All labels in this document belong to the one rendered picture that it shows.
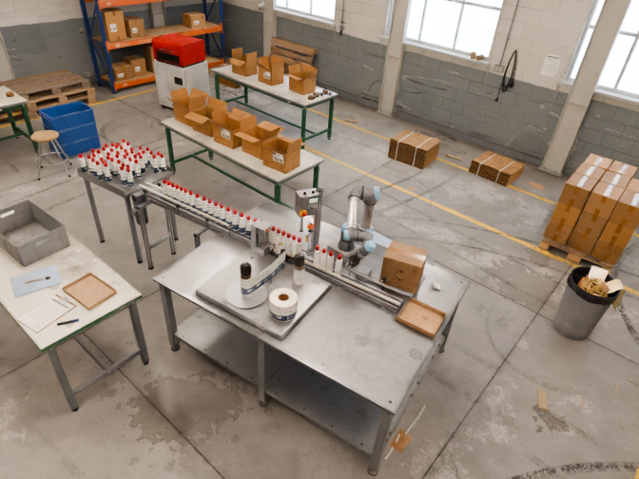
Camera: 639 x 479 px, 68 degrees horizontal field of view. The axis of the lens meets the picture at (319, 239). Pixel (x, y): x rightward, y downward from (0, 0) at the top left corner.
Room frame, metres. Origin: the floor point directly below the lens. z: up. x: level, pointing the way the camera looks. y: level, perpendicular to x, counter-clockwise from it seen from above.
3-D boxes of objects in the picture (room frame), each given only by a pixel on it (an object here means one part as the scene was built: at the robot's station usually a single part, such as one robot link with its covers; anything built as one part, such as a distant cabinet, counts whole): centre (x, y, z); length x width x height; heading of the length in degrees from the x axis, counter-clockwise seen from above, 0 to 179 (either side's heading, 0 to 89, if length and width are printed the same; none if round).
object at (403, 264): (2.94, -0.69, 0.99); 0.30 x 0.24 x 0.27; 70
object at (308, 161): (5.49, 1.12, 0.39); 2.20 x 0.80 x 0.78; 52
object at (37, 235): (3.10, 2.45, 0.91); 0.60 x 0.40 x 0.22; 55
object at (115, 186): (4.27, 2.06, 0.46); 0.73 x 0.62 x 0.93; 60
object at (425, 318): (2.53, -0.80, 0.85); 0.30 x 0.26 x 0.04; 60
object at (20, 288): (2.64, 2.15, 0.81); 0.32 x 0.24 x 0.01; 128
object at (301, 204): (3.15, 0.12, 1.38); 0.17 x 0.10 x 0.19; 115
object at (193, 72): (8.32, 2.65, 0.61); 0.70 x 0.60 x 1.22; 63
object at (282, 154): (4.90, 0.50, 0.97); 0.51 x 0.39 x 0.37; 147
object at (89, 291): (2.56, 1.70, 0.82); 0.34 x 0.24 x 0.03; 58
